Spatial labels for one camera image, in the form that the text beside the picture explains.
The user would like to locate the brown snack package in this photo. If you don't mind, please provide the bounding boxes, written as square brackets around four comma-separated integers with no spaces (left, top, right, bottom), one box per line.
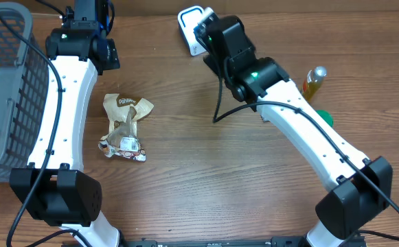
[98,93,154,162]

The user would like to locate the yellow bottle with silver cap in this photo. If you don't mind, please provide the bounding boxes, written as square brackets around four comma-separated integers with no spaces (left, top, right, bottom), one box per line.
[300,66,327,102]

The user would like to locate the green lid white jar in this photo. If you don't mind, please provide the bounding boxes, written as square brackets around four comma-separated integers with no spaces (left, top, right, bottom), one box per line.
[316,110,334,127]

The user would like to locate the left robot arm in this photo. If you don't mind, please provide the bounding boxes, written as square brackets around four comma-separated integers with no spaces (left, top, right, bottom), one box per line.
[10,1,124,246]

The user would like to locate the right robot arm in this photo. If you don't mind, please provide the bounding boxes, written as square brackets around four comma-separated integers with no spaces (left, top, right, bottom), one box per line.
[194,8,393,246]

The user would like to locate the white barcode scanner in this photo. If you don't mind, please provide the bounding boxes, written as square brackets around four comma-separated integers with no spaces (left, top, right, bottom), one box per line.
[177,5,214,56]

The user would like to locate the grey plastic shopping basket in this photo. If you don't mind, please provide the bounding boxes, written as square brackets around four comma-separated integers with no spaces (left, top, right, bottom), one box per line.
[0,2,49,182]

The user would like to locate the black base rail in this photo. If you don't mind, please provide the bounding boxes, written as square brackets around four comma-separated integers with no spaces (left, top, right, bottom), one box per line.
[120,237,309,247]

